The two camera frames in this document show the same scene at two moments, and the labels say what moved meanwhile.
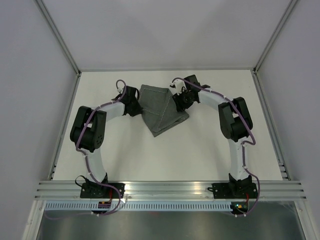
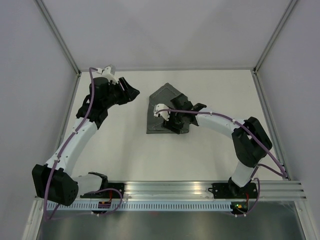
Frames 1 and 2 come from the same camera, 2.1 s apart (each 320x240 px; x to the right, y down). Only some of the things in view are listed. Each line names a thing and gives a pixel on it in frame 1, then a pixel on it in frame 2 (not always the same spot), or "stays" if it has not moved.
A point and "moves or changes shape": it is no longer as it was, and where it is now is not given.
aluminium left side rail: x=65 y=125 stays
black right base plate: x=234 y=190 stays
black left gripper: x=138 y=110 -> x=131 y=92
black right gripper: x=180 y=106 -> x=169 y=124
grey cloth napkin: x=158 y=111 moves or changes shape
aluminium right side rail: x=273 y=130 stays
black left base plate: x=95 y=190 stays
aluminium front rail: x=143 y=190 stays
